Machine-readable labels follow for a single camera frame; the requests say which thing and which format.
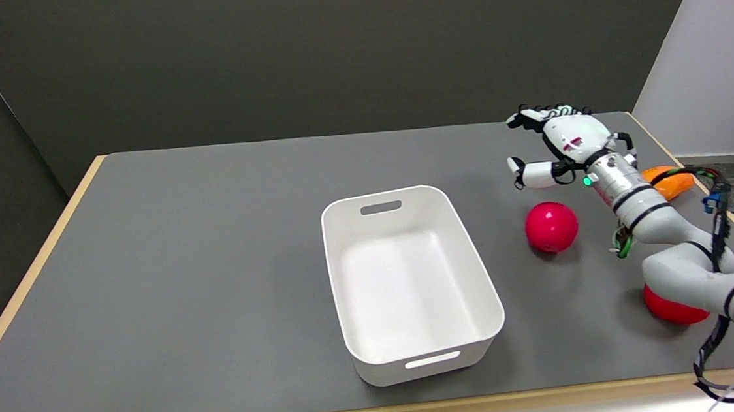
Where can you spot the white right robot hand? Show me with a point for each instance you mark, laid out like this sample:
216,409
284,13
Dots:
570,139

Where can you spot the red apple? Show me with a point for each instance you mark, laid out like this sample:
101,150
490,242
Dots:
551,227

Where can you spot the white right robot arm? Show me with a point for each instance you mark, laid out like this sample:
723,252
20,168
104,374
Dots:
684,246

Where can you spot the orange fruit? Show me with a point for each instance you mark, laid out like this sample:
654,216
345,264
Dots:
670,182

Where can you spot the red persimmon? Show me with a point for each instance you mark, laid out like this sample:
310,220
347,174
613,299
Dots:
670,310

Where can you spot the white plastic bin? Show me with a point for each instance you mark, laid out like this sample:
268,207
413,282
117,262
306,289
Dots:
408,281

